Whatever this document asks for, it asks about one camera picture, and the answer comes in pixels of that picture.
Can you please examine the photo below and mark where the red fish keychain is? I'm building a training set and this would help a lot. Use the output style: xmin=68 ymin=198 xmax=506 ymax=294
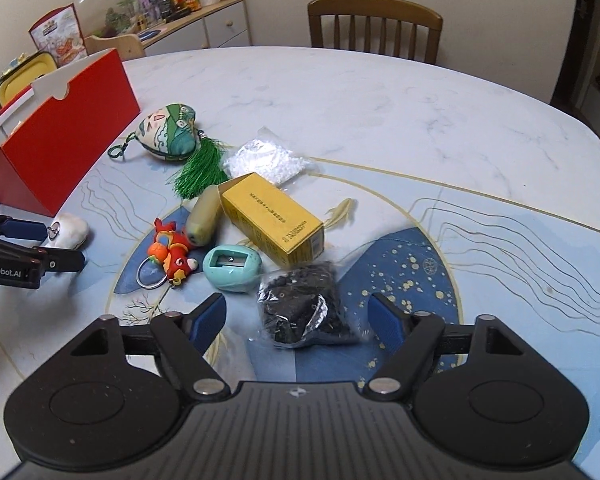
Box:
xmin=135 ymin=218 xmax=198 ymax=289

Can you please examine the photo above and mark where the white wooden sideboard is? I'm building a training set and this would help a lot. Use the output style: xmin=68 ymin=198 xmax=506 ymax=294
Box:
xmin=140 ymin=0 xmax=252 ymax=56

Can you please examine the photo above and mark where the brown wooden chair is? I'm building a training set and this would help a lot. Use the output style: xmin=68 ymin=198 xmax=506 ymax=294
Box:
xmin=306 ymin=0 xmax=443 ymax=65

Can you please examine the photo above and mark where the yellow cardboard box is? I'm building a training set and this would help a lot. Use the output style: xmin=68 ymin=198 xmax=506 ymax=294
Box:
xmin=219 ymin=172 xmax=325 ymax=269

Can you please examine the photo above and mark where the black beads plastic bag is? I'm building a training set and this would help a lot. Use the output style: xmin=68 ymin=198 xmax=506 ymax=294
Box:
xmin=257 ymin=261 xmax=358 ymax=350

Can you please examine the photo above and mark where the white beads plastic bag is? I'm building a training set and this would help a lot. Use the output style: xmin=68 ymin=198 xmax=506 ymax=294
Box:
xmin=222 ymin=127 xmax=311 ymax=188

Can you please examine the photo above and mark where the yellow grey tissue box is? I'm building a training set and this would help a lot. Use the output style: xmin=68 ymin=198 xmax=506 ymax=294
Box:
xmin=0 ymin=51 xmax=57 ymax=110

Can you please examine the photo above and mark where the olive green cylinder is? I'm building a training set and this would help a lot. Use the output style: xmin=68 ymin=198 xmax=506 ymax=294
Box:
xmin=184 ymin=184 xmax=223 ymax=247

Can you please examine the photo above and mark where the blue patterned table mat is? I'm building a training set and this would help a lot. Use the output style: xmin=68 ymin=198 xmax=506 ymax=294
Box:
xmin=65 ymin=160 xmax=600 ymax=479

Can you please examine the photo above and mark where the light wooden chair back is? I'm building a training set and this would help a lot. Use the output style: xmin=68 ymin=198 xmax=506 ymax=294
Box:
xmin=84 ymin=34 xmax=146 ymax=61

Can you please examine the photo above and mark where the green face pouch with tassel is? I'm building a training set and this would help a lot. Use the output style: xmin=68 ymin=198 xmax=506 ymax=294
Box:
xmin=107 ymin=103 xmax=230 ymax=200

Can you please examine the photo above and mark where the white tooth plush toy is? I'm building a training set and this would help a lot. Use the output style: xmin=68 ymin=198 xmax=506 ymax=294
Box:
xmin=43 ymin=212 xmax=90 ymax=250

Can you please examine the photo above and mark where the red snack bag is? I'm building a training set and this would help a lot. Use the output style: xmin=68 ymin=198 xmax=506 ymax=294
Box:
xmin=29 ymin=4 xmax=87 ymax=67

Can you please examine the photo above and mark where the red white cardboard box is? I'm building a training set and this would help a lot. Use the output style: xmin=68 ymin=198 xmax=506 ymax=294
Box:
xmin=0 ymin=49 xmax=140 ymax=217

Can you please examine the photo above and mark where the teal pencil sharpener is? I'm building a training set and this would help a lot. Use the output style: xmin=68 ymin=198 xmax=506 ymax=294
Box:
xmin=202 ymin=245 xmax=262 ymax=292

